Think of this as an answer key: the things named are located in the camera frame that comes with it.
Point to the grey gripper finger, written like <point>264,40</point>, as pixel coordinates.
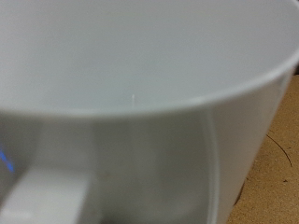
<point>43,199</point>

